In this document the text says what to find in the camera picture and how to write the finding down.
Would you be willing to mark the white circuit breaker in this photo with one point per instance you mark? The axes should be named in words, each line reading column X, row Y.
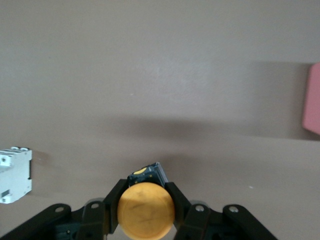
column 15, row 175

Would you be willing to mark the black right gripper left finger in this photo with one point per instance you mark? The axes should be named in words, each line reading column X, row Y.
column 95, row 220

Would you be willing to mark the pink block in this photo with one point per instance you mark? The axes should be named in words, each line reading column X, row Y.
column 312, row 100

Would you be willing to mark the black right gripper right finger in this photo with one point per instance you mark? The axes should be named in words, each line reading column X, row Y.
column 197, row 222

